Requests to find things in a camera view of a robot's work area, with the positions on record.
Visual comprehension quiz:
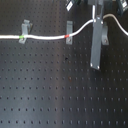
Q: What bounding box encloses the white cable with coloured marks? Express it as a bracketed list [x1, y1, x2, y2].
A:
[0, 13, 128, 41]

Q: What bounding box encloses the left grey cable clip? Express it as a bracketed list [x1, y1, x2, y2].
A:
[19, 20, 33, 44]

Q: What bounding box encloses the long grey gripper finger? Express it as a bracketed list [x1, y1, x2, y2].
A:
[89, 5, 105, 71]

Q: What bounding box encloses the black device top left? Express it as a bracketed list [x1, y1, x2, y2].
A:
[66, 0, 81, 11]

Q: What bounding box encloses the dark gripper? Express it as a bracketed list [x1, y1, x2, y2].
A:
[87, 0, 112, 8]

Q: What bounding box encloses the middle grey cable clip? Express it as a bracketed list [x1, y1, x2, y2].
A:
[66, 21, 73, 45]

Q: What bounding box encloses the grey cable clip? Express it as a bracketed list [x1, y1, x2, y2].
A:
[101, 22, 109, 45]
[66, 21, 73, 45]
[19, 20, 33, 44]

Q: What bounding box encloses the black object top right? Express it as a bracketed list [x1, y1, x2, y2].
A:
[117, 0, 128, 14]

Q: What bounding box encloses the right grey cable clip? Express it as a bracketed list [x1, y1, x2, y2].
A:
[101, 22, 109, 45]

